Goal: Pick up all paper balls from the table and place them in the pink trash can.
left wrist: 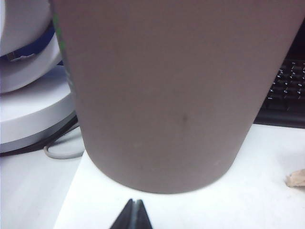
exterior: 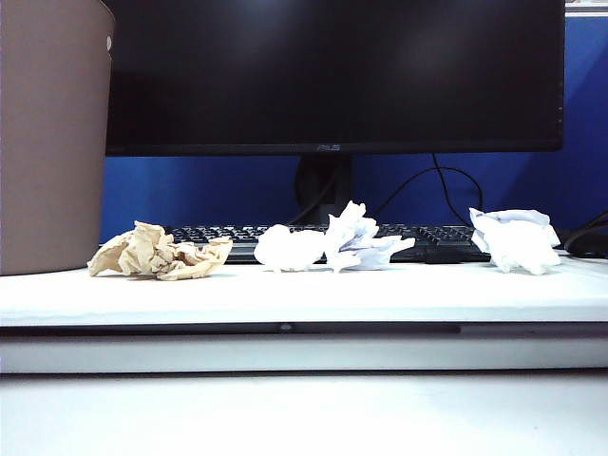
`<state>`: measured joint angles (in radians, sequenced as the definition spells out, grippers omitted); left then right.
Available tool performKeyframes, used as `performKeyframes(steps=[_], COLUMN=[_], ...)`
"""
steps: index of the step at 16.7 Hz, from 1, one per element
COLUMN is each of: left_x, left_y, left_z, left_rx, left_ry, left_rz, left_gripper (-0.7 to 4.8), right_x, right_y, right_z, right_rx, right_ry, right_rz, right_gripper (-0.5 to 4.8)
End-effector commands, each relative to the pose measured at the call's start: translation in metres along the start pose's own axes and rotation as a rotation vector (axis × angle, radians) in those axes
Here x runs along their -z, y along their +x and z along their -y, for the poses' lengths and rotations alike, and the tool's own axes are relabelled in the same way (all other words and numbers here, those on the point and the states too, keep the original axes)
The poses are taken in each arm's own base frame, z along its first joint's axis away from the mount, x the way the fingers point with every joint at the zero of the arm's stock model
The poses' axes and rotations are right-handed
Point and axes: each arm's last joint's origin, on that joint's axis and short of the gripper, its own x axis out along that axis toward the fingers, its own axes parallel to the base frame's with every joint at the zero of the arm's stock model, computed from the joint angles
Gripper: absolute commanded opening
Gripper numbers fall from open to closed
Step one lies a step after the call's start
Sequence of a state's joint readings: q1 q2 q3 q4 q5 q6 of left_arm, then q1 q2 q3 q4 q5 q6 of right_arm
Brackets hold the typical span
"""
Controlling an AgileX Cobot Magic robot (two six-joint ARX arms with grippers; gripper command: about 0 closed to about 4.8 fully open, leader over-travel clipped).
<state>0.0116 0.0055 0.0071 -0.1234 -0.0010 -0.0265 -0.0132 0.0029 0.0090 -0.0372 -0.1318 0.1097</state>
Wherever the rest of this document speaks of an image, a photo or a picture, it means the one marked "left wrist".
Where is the white round plastic base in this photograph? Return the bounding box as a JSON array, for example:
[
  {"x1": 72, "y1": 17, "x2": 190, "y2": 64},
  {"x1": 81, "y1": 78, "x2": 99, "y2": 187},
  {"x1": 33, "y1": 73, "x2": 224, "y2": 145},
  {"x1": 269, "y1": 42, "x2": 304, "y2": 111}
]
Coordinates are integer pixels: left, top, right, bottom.
[{"x1": 0, "y1": 0, "x2": 81, "y2": 153}]

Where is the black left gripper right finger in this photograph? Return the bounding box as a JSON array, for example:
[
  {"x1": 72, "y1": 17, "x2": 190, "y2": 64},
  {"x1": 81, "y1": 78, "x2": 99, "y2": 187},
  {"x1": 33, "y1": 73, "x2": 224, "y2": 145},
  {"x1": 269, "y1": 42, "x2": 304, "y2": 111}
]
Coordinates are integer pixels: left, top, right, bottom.
[{"x1": 134, "y1": 199, "x2": 153, "y2": 229}]

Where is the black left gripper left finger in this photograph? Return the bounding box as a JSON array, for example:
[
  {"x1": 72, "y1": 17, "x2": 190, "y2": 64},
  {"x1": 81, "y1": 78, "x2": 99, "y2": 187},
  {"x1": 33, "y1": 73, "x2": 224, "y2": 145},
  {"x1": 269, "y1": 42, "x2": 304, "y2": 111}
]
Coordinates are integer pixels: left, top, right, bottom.
[{"x1": 111, "y1": 198, "x2": 136, "y2": 229}]

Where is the small plain white paper ball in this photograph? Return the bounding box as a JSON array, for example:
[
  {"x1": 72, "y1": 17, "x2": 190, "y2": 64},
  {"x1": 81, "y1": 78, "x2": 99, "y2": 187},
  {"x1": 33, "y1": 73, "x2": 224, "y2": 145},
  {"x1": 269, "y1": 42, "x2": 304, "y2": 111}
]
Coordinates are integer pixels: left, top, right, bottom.
[{"x1": 285, "y1": 168, "x2": 305, "y2": 188}]

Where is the brown trash bin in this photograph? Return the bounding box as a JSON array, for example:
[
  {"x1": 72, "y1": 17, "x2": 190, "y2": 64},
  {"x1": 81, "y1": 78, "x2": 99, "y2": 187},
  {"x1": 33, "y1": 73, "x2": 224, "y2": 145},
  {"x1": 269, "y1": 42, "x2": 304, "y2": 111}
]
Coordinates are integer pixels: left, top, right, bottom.
[{"x1": 51, "y1": 0, "x2": 302, "y2": 195}]

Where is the grey cable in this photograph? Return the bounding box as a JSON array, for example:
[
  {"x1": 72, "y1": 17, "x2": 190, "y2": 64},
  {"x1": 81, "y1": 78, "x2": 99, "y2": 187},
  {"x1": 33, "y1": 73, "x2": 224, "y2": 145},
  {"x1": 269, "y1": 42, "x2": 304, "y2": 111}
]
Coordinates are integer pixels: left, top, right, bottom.
[{"x1": 43, "y1": 142, "x2": 84, "y2": 160}]

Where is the black computer keyboard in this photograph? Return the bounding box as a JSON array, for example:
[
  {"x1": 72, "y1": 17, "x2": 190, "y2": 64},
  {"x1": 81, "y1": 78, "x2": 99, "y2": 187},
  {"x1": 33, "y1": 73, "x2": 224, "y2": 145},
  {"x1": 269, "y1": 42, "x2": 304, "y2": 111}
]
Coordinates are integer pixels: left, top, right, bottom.
[{"x1": 254, "y1": 58, "x2": 305, "y2": 126}]

